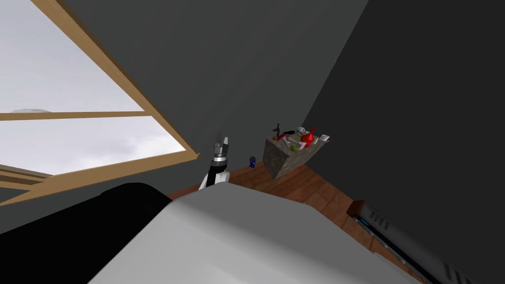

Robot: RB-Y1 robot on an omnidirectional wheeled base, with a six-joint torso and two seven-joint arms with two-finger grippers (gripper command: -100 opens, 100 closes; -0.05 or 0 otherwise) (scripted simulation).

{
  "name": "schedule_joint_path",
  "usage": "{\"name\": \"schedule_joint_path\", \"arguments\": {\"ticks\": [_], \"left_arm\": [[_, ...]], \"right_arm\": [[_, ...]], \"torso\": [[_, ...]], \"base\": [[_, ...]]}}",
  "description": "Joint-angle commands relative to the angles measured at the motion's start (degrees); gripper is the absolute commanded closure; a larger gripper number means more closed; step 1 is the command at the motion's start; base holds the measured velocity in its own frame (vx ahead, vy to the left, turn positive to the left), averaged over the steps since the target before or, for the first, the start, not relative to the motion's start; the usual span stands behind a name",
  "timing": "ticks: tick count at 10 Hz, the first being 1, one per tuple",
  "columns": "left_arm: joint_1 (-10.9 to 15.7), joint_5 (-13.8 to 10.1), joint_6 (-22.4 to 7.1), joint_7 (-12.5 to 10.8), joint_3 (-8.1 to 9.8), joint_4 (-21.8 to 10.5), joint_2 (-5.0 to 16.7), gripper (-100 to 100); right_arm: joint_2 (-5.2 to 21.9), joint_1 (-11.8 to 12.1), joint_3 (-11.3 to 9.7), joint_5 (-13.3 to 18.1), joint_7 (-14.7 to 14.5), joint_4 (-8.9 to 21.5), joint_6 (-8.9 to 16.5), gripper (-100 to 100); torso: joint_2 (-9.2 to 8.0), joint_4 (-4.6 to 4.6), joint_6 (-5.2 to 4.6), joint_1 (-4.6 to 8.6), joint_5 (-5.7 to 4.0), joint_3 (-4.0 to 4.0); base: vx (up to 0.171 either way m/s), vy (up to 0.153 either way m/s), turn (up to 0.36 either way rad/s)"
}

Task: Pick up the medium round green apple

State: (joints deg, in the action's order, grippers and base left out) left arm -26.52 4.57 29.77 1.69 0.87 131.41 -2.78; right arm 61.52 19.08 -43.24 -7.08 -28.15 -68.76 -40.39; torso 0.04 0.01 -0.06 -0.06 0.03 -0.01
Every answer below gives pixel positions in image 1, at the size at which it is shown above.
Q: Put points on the small blue figurine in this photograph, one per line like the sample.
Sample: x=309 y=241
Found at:
x=252 y=162

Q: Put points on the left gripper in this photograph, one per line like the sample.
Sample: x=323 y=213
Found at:
x=220 y=151

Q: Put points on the grey stone table with items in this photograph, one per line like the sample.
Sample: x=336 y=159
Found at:
x=282 y=159

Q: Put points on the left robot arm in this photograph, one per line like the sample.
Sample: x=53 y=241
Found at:
x=79 y=236

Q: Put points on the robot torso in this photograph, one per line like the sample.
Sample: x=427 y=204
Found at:
x=244 y=236

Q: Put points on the wooden framed window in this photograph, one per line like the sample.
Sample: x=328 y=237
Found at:
x=79 y=114

